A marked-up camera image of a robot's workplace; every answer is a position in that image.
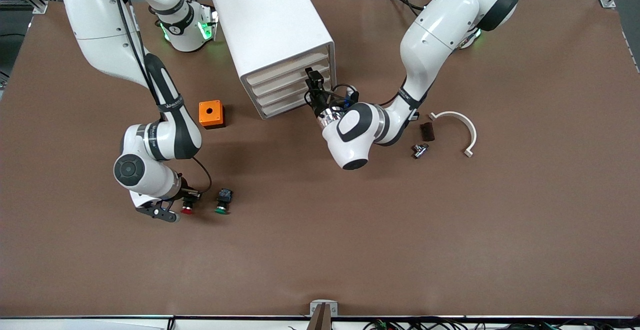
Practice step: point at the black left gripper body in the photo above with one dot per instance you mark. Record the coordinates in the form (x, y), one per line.
(318, 104)

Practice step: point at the red mushroom push button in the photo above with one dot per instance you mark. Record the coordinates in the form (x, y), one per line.
(188, 208)

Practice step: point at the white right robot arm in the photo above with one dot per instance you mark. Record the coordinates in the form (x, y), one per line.
(100, 20)

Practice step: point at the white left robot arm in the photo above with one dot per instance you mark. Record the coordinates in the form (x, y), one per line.
(440, 25)

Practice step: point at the green mushroom push button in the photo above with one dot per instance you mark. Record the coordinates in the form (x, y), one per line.
(223, 201)

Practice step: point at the silver metal fitting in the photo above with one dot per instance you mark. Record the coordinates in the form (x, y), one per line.
(420, 150)

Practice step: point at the dark brown small block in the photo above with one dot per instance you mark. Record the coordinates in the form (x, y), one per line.
(428, 132)

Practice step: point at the brown table cover sheet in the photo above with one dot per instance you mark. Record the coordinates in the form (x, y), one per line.
(320, 230)

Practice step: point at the orange button enclosure box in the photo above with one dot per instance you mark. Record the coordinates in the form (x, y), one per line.
(210, 115)

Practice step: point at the white table edge rail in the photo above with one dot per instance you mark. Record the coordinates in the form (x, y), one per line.
(100, 322)

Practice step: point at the white curved plastic bracket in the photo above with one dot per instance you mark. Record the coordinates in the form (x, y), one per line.
(472, 132)

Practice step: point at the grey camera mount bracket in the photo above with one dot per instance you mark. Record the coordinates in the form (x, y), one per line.
(324, 305)

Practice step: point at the brown camera support post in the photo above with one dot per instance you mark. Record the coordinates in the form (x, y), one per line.
(320, 320)

